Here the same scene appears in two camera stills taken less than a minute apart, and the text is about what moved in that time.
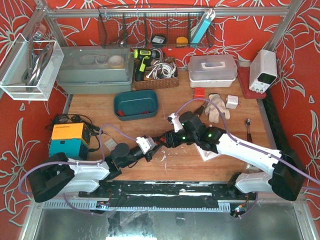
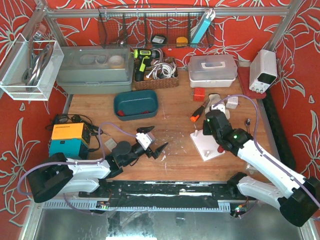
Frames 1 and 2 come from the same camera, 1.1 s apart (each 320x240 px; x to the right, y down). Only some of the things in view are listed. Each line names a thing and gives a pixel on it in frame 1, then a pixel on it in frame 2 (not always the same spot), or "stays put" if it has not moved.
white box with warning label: [110, 144] stays put
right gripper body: [166, 139] to [210, 124]
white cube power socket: [232, 102] stays put
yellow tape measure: [181, 41] stays put
